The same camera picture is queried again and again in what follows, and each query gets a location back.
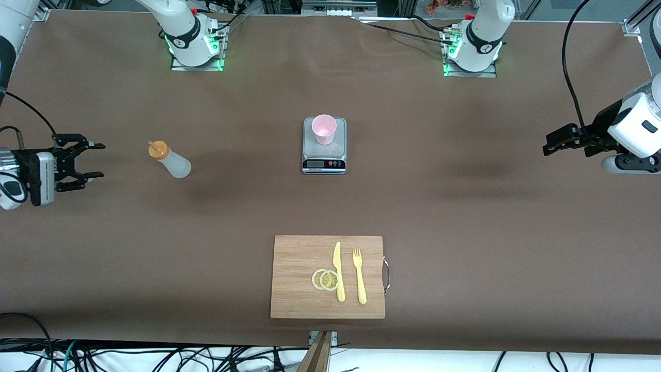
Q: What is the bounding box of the white squeeze bottle orange cap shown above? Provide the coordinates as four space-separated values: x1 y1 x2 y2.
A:
148 141 192 179

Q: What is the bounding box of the pink plastic cup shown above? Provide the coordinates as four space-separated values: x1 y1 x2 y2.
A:
311 114 337 146

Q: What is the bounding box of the silver digital kitchen scale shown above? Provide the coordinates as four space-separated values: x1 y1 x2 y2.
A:
302 117 347 175

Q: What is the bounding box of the yellow plastic fork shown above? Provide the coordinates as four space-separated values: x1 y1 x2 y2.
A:
352 248 368 305

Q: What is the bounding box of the wooden cutting board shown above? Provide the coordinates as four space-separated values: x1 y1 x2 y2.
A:
270 235 386 319

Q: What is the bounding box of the yellow plastic knife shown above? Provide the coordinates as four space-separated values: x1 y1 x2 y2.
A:
333 241 346 303

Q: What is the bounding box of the white power strip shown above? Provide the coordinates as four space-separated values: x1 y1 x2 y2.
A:
301 0 379 17

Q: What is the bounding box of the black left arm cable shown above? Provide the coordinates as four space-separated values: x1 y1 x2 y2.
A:
560 0 594 137

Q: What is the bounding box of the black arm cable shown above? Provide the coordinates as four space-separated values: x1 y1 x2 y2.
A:
560 0 594 137
0 90 58 137

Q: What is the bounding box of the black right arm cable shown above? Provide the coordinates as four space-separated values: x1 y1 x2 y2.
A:
0 90 58 137

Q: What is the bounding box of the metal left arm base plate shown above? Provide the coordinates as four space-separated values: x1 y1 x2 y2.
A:
442 26 498 78

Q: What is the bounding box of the aluminium frame profile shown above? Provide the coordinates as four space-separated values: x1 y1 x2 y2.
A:
622 0 661 37
31 0 68 21

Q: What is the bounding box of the black looped cable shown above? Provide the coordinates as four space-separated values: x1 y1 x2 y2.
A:
0 312 55 372

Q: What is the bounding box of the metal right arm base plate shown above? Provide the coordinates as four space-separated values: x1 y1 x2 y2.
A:
171 21 227 72

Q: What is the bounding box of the teal cable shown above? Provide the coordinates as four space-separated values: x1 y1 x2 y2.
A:
62 340 78 372

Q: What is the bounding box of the black cable on table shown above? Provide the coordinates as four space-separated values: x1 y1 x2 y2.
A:
356 18 451 44

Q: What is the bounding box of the wooden post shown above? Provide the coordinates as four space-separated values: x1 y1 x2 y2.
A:
297 331 334 372

